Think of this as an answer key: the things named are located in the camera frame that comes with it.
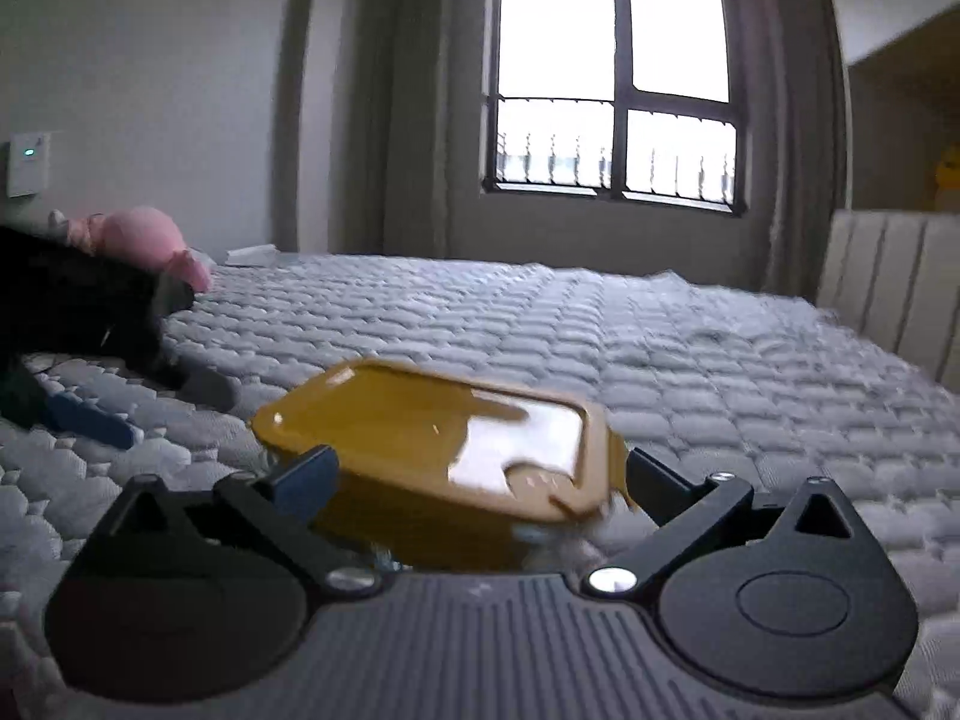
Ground yellow container lid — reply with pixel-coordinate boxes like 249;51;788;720
251;359;626;572

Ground black clothing pile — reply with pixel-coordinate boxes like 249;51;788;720
2;224;238;431

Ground pink plush toy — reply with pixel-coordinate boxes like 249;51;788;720
47;206;213;293

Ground grey quilted bedspread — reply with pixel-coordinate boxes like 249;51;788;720
2;255;958;718

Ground white paper on bed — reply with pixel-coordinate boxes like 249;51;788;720
223;244;283;268

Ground beige padded headboard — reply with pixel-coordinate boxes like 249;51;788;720
817;210;960;392

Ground grey curtain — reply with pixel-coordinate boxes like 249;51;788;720
739;0;848;301

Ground yellow plush toy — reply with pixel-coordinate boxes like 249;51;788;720
934;145;960;213

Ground barred window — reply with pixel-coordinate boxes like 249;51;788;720
482;0;747;216

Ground white wall switch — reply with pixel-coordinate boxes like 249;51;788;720
7;132;52;199

